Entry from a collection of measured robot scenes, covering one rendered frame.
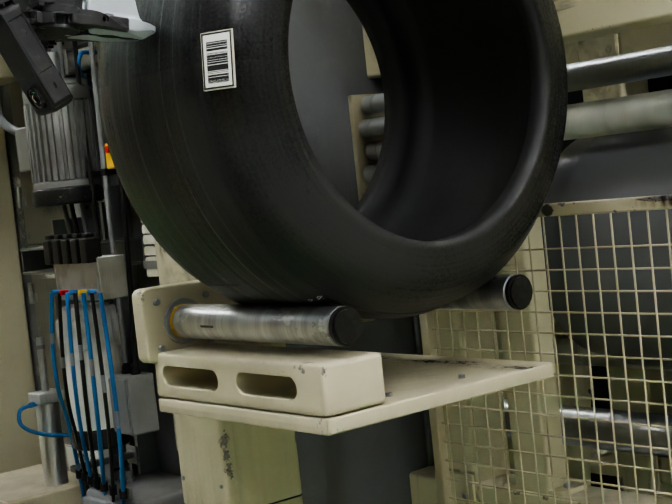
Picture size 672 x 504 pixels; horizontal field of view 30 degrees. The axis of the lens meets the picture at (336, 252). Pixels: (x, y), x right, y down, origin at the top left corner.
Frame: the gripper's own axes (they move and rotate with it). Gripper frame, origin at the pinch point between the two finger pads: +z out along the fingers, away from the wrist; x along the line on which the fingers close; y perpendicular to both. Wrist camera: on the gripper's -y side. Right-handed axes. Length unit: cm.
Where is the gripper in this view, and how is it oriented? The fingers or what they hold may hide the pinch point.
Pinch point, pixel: (144, 36)
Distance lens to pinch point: 138.7
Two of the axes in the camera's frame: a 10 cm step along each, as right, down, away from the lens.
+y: -0.2, -10.0, 0.2
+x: -6.2, 0.3, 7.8
